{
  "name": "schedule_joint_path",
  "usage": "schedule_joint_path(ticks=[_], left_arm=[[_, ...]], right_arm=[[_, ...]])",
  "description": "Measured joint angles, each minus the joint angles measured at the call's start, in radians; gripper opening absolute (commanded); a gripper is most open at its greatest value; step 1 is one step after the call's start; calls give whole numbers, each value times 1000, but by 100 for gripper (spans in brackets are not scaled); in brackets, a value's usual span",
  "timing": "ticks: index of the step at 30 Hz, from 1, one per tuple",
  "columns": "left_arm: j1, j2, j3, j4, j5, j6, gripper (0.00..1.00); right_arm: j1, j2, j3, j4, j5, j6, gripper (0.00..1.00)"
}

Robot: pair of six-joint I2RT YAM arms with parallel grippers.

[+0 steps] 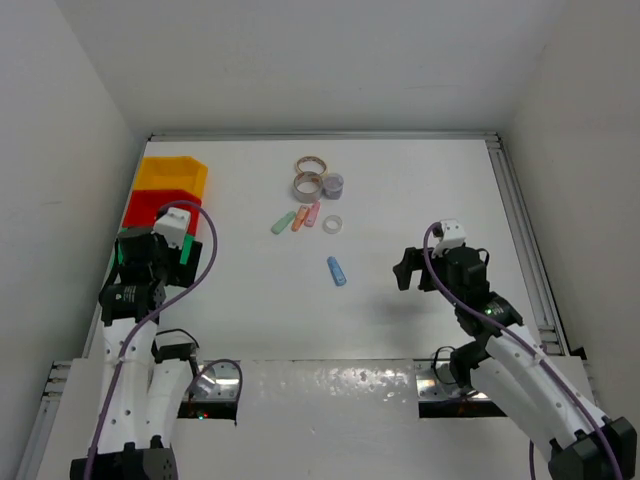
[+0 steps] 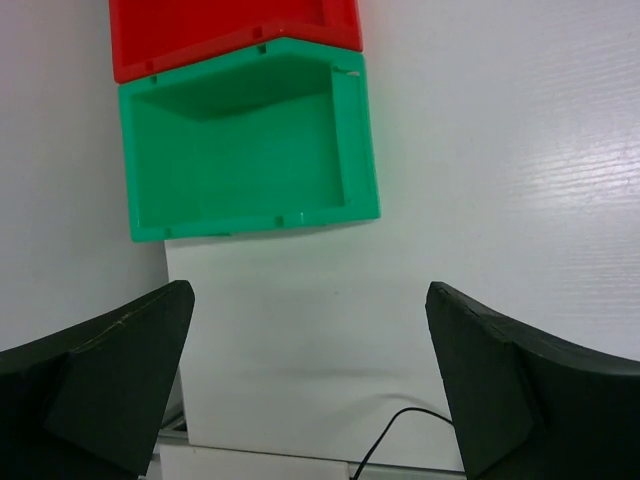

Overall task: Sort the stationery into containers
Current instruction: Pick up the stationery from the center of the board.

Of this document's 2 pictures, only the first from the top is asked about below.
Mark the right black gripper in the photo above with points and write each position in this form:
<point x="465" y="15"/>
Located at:
<point x="413" y="259"/>

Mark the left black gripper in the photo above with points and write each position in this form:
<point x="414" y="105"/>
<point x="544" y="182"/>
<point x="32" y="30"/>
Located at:
<point x="180" y="274"/>

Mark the blue correction tape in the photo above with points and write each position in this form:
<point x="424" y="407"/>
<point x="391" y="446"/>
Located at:
<point x="336" y="272"/>

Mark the small white tape roll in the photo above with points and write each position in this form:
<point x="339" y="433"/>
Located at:
<point x="332" y="224"/>

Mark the clear jar purple contents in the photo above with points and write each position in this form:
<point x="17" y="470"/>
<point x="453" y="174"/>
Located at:
<point x="333" y="185"/>

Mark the pink correction tape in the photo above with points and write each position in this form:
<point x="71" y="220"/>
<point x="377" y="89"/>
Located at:
<point x="312" y="214"/>

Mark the orange correction tape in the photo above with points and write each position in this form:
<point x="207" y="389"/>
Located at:
<point x="300" y="218"/>

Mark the wide grey tape roll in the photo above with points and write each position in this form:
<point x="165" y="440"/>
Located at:
<point x="307" y="187"/>

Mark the green correction tape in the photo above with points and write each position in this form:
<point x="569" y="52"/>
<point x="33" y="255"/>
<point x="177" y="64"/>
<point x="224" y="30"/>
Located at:
<point x="283" y="222"/>

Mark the patterned tape roll thin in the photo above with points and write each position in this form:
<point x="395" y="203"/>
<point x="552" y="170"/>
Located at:
<point x="311" y="164"/>

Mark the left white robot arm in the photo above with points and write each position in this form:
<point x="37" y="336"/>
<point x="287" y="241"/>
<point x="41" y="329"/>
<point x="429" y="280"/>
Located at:
<point x="143" y="384"/>

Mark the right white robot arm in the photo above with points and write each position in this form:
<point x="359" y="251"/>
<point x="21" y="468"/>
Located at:
<point x="576" y="438"/>

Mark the green plastic bin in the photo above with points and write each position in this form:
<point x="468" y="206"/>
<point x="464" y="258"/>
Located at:
<point x="139" y="243"/>

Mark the red plastic bin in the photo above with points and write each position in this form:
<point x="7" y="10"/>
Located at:
<point x="144" y="205"/>

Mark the yellow plastic bin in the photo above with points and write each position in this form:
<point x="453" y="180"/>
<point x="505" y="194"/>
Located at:
<point x="172" y="173"/>

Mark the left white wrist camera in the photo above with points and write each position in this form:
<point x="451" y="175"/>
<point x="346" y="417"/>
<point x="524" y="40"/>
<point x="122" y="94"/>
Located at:
<point x="173" y="226"/>

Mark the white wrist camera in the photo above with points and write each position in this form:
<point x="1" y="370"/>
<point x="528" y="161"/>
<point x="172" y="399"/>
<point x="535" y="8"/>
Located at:
<point x="173" y="226"/>
<point x="450" y="234"/>

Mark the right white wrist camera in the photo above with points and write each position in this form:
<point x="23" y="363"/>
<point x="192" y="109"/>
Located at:
<point x="450" y="234"/>

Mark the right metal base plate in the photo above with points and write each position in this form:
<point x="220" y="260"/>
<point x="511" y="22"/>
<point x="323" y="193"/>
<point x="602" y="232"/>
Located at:
<point x="435" y="383"/>

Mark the metal base plate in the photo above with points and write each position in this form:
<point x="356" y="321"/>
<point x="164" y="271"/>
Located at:
<point x="435" y="383"/>
<point x="216" y="381"/>

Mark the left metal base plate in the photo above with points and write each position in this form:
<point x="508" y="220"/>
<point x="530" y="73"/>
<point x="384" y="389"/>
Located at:
<point x="216" y="381"/>

